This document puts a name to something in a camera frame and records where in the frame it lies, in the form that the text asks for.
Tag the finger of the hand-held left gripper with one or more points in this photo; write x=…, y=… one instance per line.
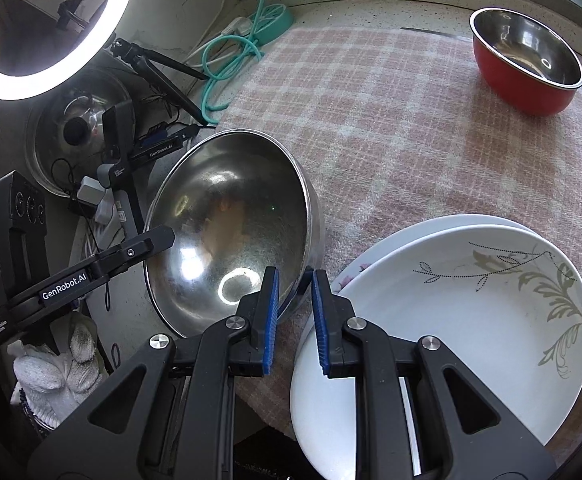
x=136, y=250

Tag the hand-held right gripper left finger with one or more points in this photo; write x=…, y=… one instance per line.
x=270, y=320

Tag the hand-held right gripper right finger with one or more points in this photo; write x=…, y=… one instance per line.
x=321, y=320

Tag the white plate pink flower print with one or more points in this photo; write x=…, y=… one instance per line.
x=386, y=245

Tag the stainless steel bowl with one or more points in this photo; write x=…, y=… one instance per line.
x=231, y=210

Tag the person's left hand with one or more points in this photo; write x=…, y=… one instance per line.
x=56, y=365

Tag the black clamp device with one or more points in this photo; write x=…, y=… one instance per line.
x=121, y=185

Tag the white adapter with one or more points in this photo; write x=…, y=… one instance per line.
x=91, y=192

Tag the pot lid with knob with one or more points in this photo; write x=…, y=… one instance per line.
x=56, y=115

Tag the black tripod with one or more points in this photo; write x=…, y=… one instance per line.
x=146, y=67

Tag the pink checked cloth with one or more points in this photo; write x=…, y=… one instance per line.
x=371, y=135

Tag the red steel bowl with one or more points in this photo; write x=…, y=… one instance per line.
x=516, y=90

